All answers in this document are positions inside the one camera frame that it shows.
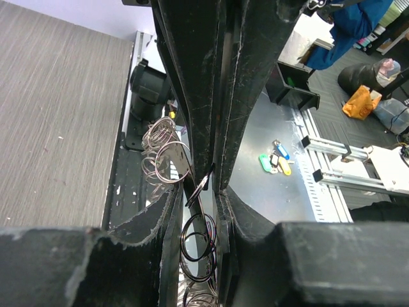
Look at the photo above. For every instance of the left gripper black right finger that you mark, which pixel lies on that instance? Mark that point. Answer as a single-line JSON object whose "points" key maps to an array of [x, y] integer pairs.
{"points": [[307, 263]]}

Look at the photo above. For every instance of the black garbage bag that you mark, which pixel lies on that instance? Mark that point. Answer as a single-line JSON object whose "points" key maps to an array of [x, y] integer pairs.
{"points": [[376, 76]]}

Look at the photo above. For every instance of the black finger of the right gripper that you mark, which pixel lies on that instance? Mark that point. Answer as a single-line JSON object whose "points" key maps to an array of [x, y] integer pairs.
{"points": [[260, 33], [188, 33]]}

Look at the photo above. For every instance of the aluminium frame rails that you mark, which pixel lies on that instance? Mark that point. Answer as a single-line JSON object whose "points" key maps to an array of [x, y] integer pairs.
{"points": [[371, 169]]}

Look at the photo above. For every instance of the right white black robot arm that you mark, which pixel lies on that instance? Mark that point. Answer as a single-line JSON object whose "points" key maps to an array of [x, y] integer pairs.
{"points": [[157, 89]]}

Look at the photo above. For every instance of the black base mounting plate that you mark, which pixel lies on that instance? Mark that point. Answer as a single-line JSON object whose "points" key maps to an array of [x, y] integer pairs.
{"points": [[127, 187]]}

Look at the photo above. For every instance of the metal disc with key rings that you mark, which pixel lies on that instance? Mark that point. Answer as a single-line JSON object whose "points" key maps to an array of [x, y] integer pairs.
{"points": [[166, 163]]}

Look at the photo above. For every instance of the orange plastic bag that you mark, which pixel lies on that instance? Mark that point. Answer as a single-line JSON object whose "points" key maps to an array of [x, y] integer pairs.
{"points": [[362, 103]]}

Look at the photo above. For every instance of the black plastic bin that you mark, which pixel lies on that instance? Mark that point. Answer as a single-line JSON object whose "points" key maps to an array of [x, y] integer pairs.
{"points": [[289, 86]]}

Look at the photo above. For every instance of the white slotted cable duct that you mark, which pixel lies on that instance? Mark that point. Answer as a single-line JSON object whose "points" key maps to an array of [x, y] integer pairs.
{"points": [[327, 201]]}

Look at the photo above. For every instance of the person in blue jacket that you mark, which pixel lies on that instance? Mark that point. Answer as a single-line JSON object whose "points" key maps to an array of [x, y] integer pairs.
{"points": [[350, 25]]}

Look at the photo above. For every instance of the bunch of coloured key tags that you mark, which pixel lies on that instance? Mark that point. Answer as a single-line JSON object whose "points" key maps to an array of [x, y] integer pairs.
{"points": [[277, 161]]}

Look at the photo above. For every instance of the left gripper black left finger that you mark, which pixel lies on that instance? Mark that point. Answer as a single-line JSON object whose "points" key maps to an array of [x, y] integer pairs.
{"points": [[135, 264]]}

